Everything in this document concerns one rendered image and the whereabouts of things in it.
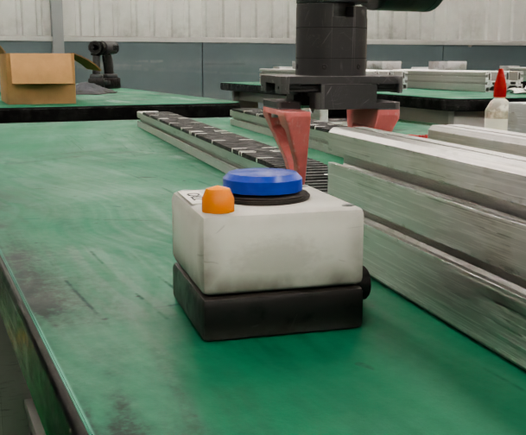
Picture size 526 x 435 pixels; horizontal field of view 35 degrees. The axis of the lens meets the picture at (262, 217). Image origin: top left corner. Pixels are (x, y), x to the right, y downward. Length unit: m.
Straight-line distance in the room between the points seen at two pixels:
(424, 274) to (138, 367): 0.16
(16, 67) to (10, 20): 8.90
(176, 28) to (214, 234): 11.58
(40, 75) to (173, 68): 9.35
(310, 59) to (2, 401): 1.31
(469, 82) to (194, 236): 3.38
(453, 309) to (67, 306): 0.20
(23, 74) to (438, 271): 2.25
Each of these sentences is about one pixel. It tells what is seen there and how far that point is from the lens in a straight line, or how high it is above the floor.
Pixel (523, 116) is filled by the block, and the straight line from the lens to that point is 0.71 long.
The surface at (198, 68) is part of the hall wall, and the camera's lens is 12.03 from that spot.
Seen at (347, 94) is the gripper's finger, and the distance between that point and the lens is 0.66.
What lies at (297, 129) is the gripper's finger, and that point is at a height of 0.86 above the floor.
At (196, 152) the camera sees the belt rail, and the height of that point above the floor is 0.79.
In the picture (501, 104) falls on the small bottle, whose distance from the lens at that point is 1.19.
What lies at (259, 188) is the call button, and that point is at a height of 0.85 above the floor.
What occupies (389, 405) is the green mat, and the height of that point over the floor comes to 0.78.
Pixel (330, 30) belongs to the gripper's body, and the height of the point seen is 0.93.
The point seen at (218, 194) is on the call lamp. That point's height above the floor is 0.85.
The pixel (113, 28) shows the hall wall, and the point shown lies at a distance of 11.75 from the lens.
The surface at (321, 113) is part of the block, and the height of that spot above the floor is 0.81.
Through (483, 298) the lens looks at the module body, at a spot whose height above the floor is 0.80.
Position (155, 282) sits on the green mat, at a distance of 0.50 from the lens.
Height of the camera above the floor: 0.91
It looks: 11 degrees down
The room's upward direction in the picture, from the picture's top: straight up
